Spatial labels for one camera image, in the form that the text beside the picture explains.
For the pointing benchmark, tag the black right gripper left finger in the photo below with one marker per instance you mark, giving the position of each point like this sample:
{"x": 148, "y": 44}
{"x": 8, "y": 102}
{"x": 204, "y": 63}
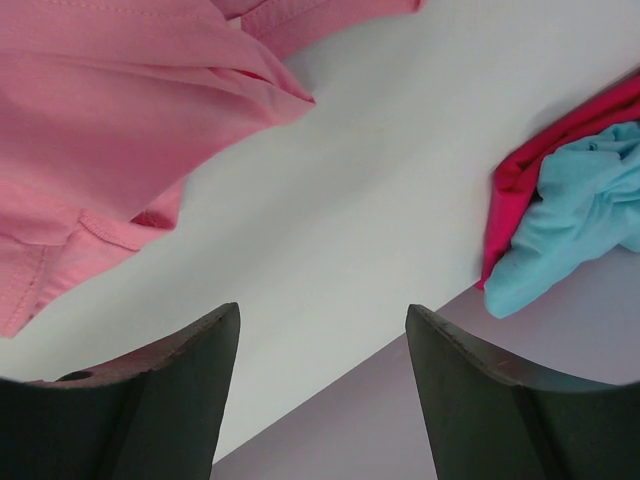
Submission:
{"x": 154, "y": 413}

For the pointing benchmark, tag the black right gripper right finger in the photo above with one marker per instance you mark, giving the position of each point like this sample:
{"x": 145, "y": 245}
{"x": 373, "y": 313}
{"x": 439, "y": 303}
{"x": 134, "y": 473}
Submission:
{"x": 491, "y": 414}

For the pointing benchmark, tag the pink t shirt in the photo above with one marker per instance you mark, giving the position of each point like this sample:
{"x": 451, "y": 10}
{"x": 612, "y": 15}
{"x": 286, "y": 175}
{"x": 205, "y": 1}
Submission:
{"x": 107, "y": 107}

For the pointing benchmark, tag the red folded t shirt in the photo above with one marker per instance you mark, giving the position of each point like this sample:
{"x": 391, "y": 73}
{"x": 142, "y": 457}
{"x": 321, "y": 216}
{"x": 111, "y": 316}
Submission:
{"x": 514, "y": 180}

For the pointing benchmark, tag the teal folded t shirt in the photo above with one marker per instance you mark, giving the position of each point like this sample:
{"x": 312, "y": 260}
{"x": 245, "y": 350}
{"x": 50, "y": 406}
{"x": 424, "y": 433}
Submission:
{"x": 588, "y": 204}

